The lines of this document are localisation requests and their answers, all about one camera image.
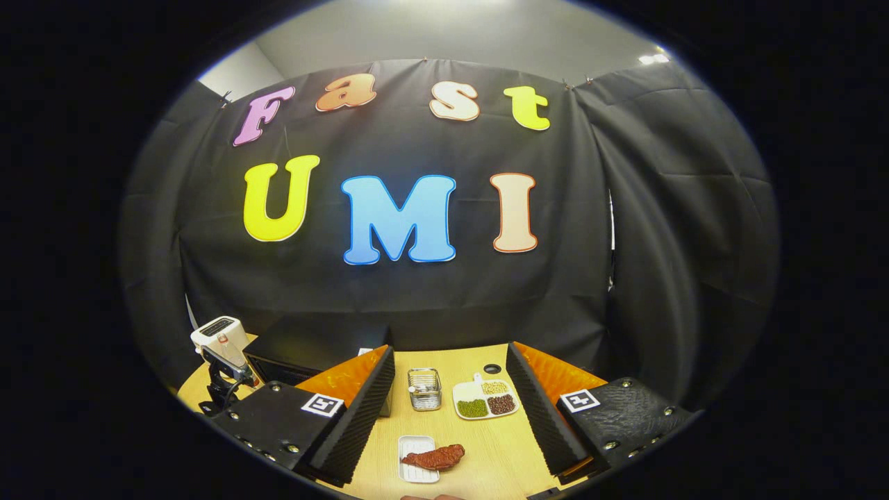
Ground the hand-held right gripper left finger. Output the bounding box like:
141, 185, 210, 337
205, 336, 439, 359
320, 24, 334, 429
207, 344, 396, 488

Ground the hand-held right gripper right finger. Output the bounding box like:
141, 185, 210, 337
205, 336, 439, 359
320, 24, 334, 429
505, 340, 697, 486

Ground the white toaster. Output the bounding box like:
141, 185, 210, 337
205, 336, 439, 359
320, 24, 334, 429
190, 316, 251, 369

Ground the white divided plate with beans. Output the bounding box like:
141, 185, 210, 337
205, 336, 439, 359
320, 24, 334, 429
452, 372, 521, 421

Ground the small white rectangular tray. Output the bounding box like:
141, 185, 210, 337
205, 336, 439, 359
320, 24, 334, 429
397, 435, 440, 485

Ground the black electric oven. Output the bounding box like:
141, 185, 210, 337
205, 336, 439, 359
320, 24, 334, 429
243, 312, 394, 418

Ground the black backdrop cloth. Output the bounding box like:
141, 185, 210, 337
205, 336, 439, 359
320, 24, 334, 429
118, 59, 780, 410

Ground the red-brown meat piece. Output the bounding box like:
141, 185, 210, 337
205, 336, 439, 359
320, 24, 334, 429
401, 444, 467, 472

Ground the metal box grater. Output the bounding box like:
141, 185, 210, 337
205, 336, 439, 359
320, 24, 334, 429
407, 367, 443, 412

